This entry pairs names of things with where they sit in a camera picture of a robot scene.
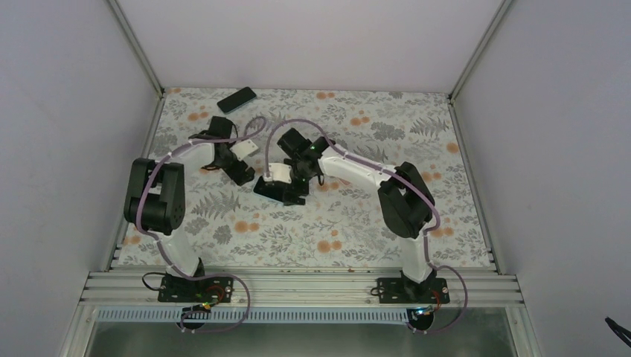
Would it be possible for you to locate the phone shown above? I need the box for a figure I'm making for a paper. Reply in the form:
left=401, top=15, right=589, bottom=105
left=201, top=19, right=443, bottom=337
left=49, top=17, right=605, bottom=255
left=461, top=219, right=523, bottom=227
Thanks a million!
left=217, top=87, right=257, bottom=114
left=253, top=176, right=288, bottom=203

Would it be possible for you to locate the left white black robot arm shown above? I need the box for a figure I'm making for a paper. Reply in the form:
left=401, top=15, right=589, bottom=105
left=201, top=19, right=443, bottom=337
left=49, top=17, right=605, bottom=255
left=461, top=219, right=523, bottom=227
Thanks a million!
left=124, top=116, right=267, bottom=301

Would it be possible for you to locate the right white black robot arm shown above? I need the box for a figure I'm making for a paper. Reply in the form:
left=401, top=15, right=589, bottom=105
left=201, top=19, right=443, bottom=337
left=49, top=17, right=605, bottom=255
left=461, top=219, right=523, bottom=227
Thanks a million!
left=260, top=129, right=440, bottom=303

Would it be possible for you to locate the phone in blue case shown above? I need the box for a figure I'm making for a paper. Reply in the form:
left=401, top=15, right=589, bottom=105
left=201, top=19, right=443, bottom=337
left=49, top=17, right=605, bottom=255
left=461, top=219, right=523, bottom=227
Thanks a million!
left=253, top=176, right=288, bottom=203

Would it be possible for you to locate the black object at edge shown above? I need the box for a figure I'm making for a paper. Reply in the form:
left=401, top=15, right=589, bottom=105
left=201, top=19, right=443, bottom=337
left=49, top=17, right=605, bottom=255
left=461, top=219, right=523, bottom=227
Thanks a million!
left=604, top=317, right=631, bottom=347

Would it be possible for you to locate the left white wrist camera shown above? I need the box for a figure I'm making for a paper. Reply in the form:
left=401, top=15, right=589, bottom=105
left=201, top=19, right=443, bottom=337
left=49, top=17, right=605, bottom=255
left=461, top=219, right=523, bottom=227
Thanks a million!
left=230, top=139, right=259, bottom=161

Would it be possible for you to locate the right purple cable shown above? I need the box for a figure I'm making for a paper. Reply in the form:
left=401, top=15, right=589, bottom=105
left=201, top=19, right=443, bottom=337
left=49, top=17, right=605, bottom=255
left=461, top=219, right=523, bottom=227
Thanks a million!
left=263, top=118, right=470, bottom=336

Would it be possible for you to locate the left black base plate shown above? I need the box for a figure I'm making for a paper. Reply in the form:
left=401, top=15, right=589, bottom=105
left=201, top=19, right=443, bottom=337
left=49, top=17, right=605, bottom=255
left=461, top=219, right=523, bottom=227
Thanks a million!
left=157, top=275, right=234, bottom=304

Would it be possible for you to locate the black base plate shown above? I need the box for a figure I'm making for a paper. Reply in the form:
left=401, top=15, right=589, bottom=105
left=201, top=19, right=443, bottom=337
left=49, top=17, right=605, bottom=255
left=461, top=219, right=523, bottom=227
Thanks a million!
left=370, top=277, right=450, bottom=304
left=157, top=275, right=234, bottom=304

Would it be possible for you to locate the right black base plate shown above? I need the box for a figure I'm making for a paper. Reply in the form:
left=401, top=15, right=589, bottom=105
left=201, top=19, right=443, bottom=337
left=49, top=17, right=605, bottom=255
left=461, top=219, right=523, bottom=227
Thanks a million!
left=370, top=277, right=450, bottom=304

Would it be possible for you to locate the aluminium rail frame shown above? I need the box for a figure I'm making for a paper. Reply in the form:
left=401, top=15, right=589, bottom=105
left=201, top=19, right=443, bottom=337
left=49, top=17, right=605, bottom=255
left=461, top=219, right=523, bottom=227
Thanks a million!
left=80, top=268, right=525, bottom=307

